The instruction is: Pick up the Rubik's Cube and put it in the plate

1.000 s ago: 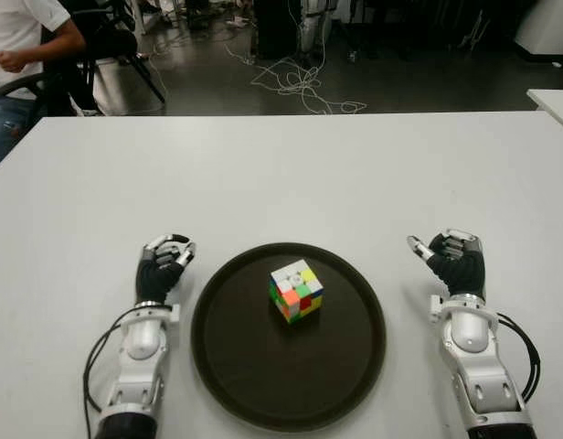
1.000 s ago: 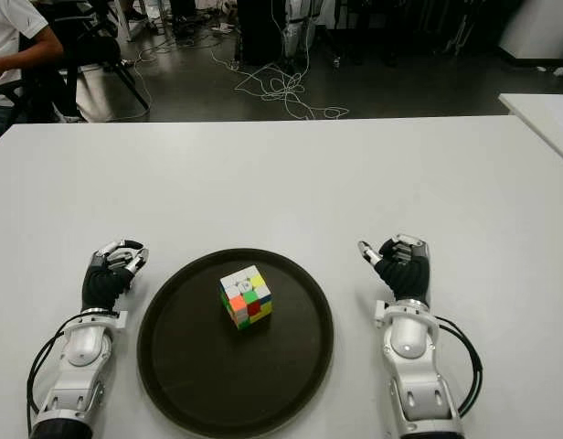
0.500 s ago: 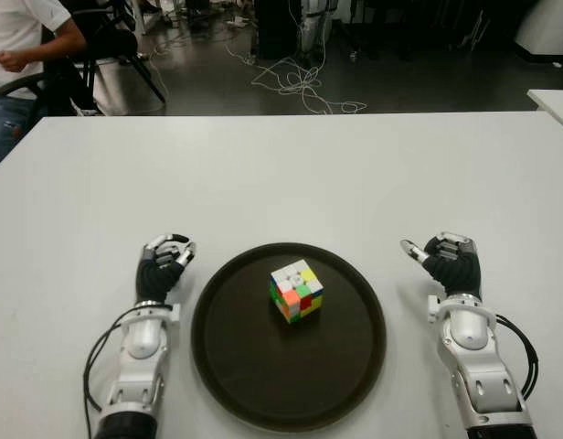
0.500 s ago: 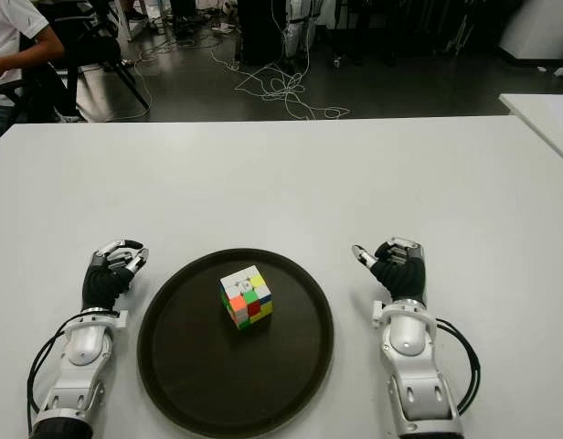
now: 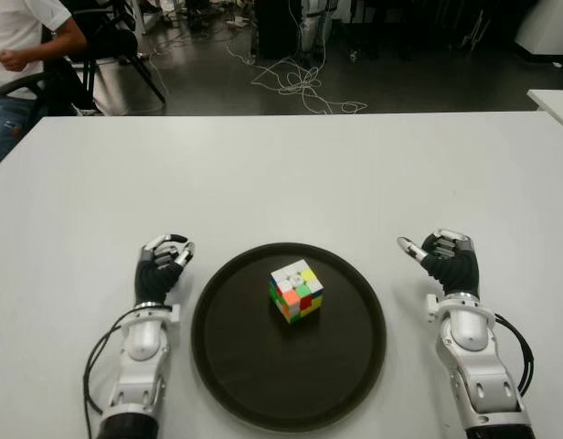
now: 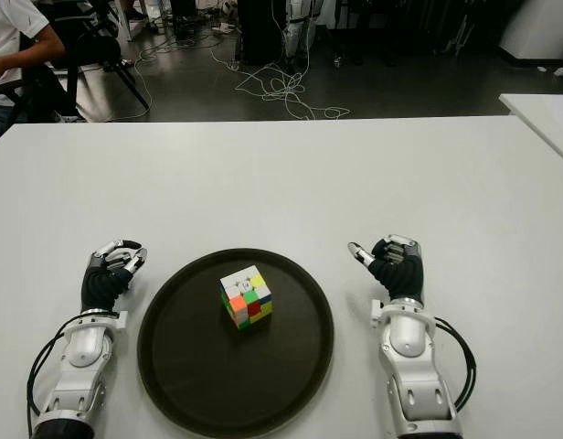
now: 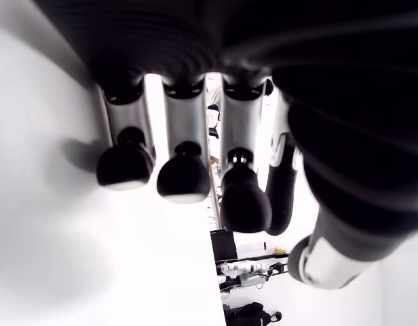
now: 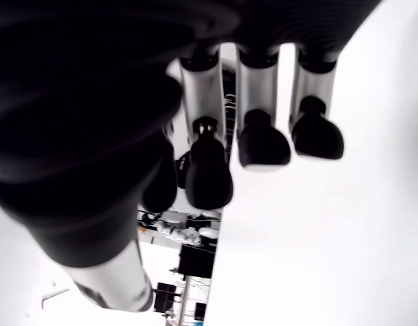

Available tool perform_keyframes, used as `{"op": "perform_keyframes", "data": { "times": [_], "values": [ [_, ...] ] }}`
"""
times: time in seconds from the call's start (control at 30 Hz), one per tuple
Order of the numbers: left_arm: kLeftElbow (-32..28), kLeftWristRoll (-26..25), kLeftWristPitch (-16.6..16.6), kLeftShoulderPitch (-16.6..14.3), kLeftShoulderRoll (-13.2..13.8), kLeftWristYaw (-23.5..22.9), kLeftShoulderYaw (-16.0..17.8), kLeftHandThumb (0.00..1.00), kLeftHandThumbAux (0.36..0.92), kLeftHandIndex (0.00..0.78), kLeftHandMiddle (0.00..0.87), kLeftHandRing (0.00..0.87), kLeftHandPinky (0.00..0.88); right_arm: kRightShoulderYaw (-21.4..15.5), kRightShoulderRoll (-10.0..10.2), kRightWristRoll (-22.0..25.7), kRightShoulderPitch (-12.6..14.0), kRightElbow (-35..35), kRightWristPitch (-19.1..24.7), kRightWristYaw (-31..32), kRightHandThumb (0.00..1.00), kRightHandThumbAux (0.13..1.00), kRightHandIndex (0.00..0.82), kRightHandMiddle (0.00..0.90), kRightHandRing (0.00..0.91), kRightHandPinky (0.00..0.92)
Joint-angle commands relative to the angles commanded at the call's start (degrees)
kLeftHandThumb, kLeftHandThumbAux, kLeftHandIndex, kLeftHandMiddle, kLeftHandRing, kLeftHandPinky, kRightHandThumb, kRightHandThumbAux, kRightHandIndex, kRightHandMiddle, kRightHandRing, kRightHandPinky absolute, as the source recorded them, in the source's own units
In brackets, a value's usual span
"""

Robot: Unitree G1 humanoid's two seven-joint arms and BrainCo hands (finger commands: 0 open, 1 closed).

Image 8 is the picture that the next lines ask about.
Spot black box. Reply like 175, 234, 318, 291
178, 244, 216, 278

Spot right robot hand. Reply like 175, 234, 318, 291
0, 0, 383, 312

